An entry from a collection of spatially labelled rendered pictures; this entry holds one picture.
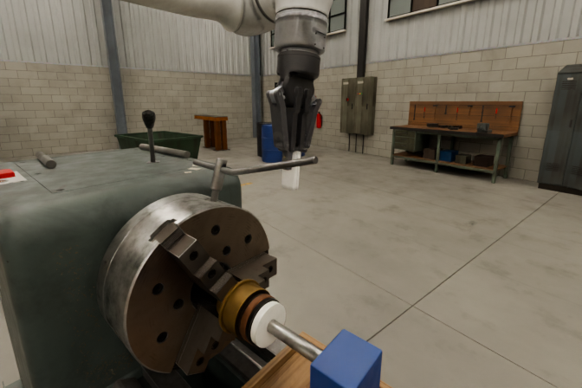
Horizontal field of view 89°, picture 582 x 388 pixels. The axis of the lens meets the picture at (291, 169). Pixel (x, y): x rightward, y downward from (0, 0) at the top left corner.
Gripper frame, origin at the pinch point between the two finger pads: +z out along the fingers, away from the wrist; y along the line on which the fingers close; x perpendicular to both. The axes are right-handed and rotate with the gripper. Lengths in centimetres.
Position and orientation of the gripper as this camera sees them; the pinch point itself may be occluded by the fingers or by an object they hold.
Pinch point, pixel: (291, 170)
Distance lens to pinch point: 54.3
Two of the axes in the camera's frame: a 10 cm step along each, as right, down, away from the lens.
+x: -7.6, -1.5, 6.3
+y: 6.5, -0.6, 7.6
